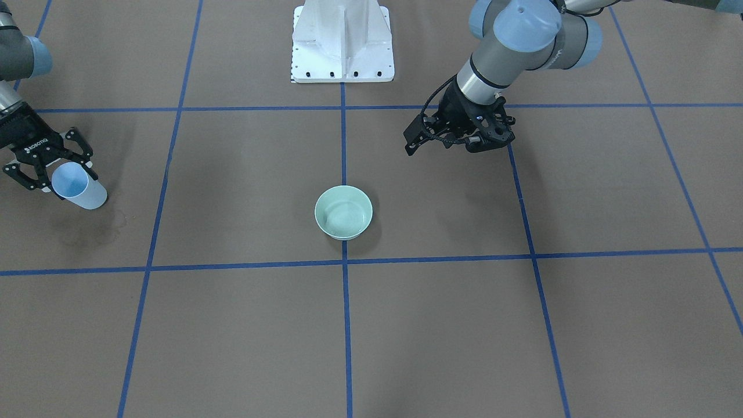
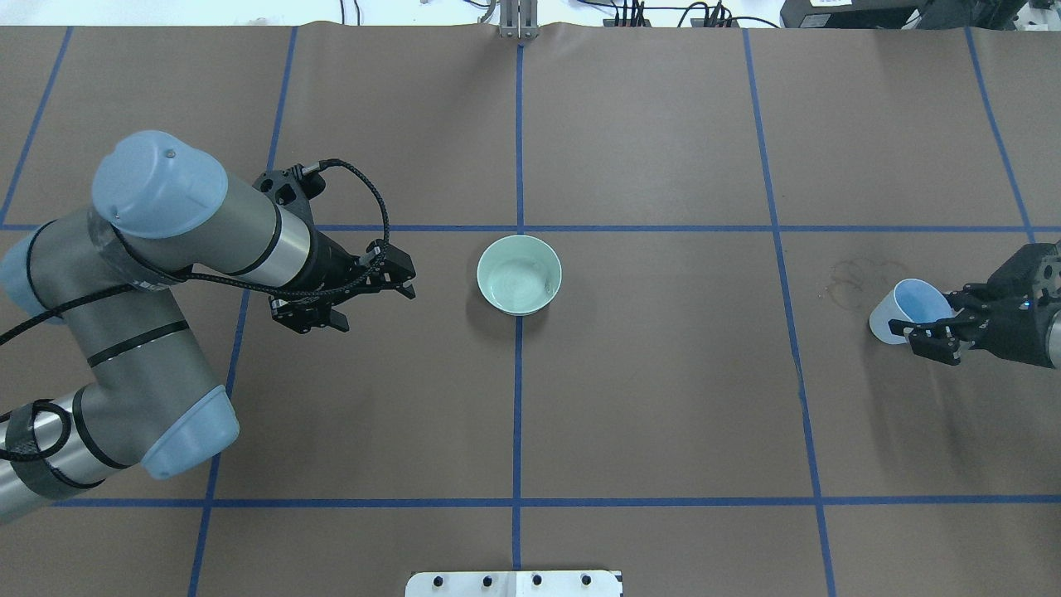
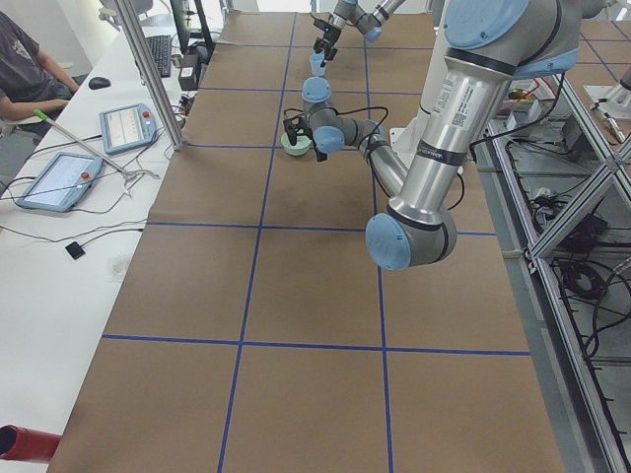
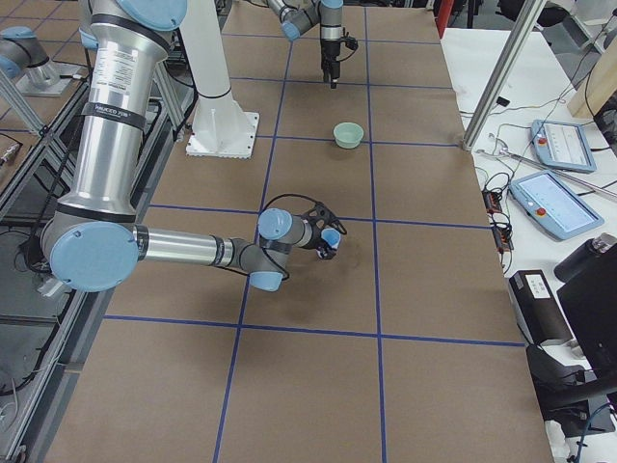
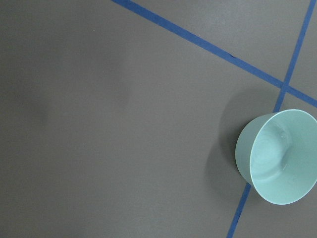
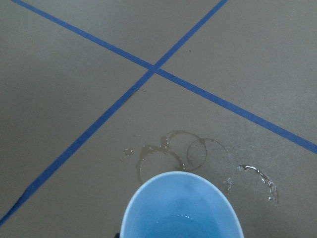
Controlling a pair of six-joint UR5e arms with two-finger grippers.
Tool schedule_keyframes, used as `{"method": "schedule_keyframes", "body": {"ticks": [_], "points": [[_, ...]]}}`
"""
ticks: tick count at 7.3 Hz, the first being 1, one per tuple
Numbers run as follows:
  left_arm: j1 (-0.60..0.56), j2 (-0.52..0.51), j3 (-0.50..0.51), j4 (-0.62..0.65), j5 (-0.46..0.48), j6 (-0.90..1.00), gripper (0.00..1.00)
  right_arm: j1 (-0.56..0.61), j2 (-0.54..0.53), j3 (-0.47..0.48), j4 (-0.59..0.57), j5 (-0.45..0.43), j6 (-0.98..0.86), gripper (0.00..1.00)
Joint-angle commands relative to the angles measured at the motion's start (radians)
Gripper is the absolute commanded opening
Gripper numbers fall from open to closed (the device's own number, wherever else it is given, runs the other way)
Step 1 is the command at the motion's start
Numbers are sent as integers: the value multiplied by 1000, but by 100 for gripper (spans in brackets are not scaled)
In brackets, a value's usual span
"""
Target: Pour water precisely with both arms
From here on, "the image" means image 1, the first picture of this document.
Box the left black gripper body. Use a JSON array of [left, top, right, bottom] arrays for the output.
[[435, 81, 499, 153]]

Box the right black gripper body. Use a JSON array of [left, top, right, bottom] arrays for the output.
[[1, 107, 66, 168]]

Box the light blue plastic cup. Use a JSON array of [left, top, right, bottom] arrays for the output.
[[52, 162, 109, 211]]

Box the mint green bowl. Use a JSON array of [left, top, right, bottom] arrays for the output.
[[314, 185, 373, 241]]

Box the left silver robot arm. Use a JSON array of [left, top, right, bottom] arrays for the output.
[[404, 1, 613, 154]]

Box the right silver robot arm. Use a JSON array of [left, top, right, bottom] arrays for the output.
[[1, 2, 99, 192]]

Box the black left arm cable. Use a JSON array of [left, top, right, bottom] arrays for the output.
[[421, 74, 482, 146]]

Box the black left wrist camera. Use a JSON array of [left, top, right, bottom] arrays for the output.
[[403, 112, 450, 156]]

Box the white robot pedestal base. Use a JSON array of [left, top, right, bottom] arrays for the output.
[[290, 1, 395, 83]]

